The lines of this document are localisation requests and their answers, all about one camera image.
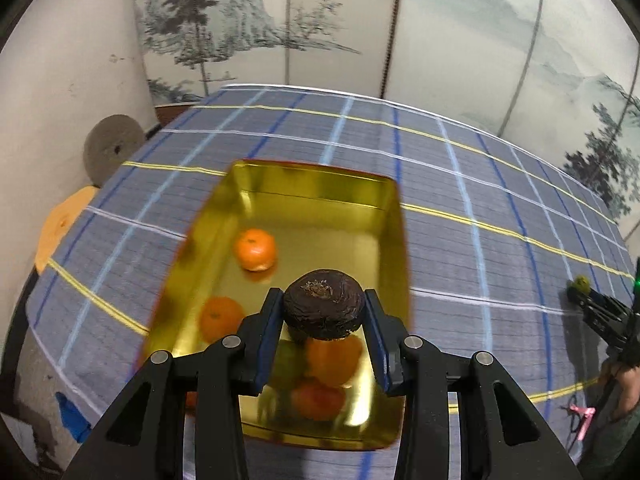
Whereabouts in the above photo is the small green tomato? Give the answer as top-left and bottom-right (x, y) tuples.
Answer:
(570, 274), (591, 296)

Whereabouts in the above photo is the smooth orange tomato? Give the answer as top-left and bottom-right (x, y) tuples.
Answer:
(305, 335), (363, 388)

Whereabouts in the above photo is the red tomato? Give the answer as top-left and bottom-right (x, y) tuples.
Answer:
(291, 377), (346, 422)

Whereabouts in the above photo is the dark wrinkled passion fruit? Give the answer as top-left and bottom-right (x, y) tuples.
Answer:
(282, 269), (364, 340)

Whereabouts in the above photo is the large mandarin orange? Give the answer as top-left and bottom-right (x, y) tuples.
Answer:
(198, 296), (245, 344)

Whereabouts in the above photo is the small mandarin orange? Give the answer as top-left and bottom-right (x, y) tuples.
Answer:
(234, 229), (278, 272)

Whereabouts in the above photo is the large green tomato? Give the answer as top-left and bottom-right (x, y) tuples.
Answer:
(268, 339), (306, 392)

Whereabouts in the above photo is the person's hand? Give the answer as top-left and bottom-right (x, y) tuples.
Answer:
(600, 359), (640, 420)

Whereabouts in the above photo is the blue cloth on floor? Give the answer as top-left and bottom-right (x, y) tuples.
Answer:
(54, 392), (92, 444)

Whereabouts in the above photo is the pink clip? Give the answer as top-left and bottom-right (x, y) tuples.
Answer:
(568, 404), (597, 441)

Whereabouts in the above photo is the blue plaid tablecloth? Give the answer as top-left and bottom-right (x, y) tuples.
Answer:
(26, 84), (634, 458)

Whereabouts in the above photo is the red gold toffee tin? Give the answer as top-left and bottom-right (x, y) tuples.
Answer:
(141, 159), (410, 451)

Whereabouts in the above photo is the orange wooden stool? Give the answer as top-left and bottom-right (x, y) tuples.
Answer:
(35, 185), (99, 275)

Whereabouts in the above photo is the painted folding screen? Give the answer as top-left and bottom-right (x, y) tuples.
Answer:
(134, 0), (639, 233)

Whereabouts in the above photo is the grey millstone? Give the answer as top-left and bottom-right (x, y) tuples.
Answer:
(82, 114), (145, 188)

